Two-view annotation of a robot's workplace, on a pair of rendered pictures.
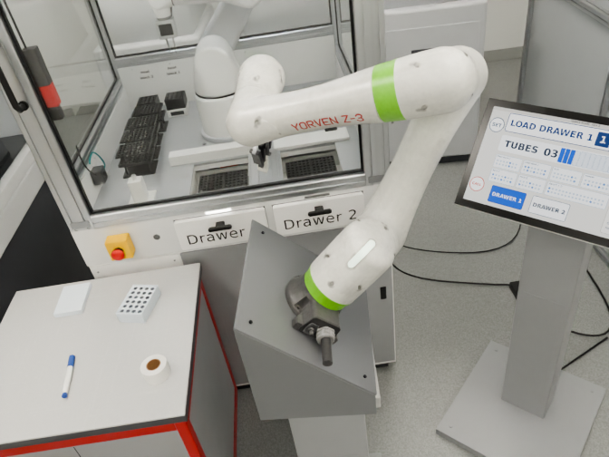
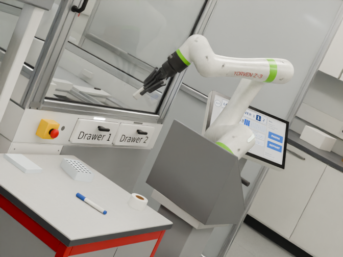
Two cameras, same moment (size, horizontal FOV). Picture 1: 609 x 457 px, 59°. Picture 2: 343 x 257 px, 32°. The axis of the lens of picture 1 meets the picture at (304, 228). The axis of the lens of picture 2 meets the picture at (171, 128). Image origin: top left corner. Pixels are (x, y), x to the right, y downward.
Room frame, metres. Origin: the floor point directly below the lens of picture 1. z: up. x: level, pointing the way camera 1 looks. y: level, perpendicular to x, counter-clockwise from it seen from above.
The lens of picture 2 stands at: (-0.14, 2.43, 1.53)
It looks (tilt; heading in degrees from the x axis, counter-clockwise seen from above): 11 degrees down; 299
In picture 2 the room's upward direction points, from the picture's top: 24 degrees clockwise
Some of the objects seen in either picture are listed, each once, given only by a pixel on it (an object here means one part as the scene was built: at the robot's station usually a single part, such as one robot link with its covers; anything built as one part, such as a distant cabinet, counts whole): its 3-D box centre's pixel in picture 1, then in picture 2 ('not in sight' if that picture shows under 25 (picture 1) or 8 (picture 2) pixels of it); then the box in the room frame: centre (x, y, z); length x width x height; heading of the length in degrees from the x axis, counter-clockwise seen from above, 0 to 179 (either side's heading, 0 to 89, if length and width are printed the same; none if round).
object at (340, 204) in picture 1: (319, 213); (134, 135); (1.40, -0.06, 0.87); 0.29 x 0.02 x 0.11; 90
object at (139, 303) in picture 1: (139, 303); (77, 170); (1.22, 0.53, 0.78); 0.12 x 0.08 x 0.04; 164
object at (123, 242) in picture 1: (120, 247); (48, 129); (1.38, 0.59, 0.88); 0.07 x 0.05 x 0.07; 90
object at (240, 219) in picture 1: (222, 228); (95, 132); (1.40, 0.26, 0.87); 0.29 x 0.02 x 0.11; 90
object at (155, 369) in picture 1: (155, 369); (138, 202); (0.95, 0.45, 0.78); 0.07 x 0.07 x 0.04
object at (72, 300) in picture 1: (72, 299); (23, 163); (1.29, 0.76, 0.77); 0.13 x 0.09 x 0.02; 1
